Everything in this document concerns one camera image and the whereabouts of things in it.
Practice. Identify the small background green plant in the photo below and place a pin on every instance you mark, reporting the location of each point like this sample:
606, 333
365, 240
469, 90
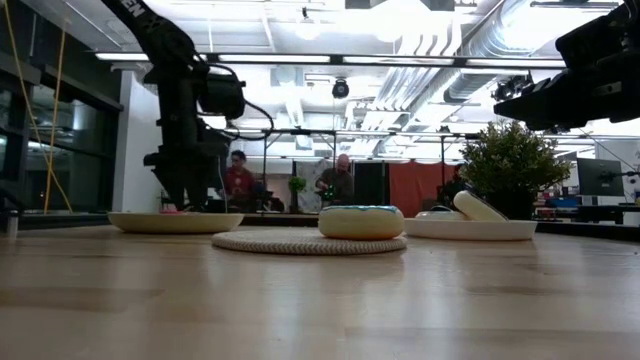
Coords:
297, 184

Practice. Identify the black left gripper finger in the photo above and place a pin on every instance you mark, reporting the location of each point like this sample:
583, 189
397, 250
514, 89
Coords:
200, 187
177, 187

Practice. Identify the person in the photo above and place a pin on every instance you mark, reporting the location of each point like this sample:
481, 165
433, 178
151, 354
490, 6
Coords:
342, 185
240, 182

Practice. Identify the green potted plant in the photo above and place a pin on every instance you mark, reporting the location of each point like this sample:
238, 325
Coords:
510, 160

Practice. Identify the white round plate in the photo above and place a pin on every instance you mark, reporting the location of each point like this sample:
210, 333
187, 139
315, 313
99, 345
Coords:
475, 231

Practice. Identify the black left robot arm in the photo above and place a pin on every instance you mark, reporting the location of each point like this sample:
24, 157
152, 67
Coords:
175, 100

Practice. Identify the red partition screen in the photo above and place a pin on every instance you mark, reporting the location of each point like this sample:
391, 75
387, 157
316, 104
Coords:
415, 185

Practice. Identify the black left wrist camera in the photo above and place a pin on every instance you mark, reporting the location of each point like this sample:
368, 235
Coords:
222, 96

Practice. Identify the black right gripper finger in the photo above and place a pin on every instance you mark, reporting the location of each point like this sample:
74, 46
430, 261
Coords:
537, 112
535, 97

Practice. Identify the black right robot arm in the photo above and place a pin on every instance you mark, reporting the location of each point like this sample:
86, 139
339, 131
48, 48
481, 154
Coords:
631, 105

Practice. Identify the dark computer monitor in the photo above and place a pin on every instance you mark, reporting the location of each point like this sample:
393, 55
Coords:
600, 177

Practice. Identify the small red-iced donut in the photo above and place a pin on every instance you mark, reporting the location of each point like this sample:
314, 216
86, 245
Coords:
172, 211

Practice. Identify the round woven placemat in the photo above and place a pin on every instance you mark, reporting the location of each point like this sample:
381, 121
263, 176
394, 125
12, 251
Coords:
280, 242

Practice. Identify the large chocolate-iced donut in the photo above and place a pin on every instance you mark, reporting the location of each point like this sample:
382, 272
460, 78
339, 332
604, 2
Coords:
477, 205

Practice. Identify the black background rack frame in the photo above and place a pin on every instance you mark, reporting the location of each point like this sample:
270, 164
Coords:
300, 132

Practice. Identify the round black overhead camera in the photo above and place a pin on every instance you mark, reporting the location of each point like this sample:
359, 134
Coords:
340, 89

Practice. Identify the large blue-iced donut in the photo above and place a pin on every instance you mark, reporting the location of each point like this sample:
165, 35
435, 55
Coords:
360, 223

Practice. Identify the beige round plate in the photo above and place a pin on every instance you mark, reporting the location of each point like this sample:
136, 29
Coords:
200, 224

